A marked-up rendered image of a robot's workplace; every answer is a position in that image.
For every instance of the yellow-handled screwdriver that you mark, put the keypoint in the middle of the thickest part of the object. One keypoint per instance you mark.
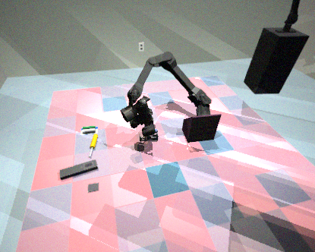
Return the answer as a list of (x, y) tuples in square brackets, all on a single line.
[(93, 143)]

